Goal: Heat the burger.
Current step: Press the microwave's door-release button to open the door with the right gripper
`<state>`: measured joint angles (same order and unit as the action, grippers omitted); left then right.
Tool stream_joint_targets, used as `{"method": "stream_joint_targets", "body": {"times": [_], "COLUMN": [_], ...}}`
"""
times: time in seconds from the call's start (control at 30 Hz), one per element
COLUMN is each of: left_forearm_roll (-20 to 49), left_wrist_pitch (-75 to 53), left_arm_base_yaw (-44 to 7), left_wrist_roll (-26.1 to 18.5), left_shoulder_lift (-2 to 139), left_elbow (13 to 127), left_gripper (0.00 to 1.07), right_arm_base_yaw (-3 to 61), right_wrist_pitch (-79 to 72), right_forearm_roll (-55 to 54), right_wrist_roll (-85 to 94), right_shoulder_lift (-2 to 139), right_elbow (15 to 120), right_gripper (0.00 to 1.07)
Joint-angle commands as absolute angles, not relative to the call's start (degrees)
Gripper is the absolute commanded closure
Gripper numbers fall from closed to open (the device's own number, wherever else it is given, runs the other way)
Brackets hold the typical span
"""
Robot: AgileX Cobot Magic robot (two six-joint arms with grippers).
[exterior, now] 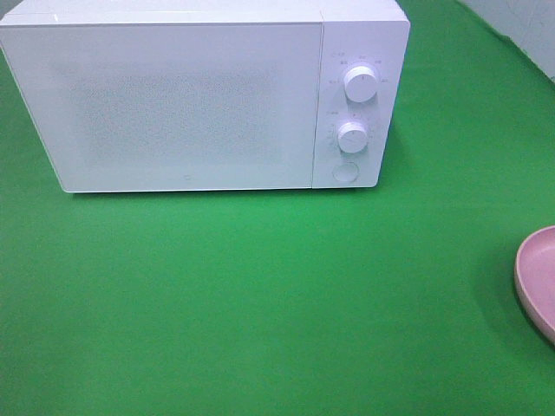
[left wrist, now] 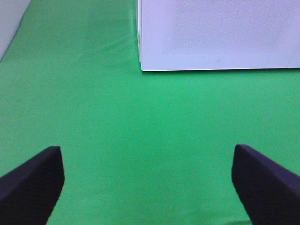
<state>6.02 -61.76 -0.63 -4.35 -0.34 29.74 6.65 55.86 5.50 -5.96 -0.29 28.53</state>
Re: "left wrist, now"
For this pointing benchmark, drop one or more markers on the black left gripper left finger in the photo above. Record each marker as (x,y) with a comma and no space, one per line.
(29,193)

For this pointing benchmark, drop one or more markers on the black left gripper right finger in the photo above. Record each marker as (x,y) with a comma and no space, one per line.
(269,192)

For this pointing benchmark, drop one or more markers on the white microwave door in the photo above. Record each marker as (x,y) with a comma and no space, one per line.
(218,34)

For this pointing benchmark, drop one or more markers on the green tablecloth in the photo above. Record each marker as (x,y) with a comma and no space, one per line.
(139,148)

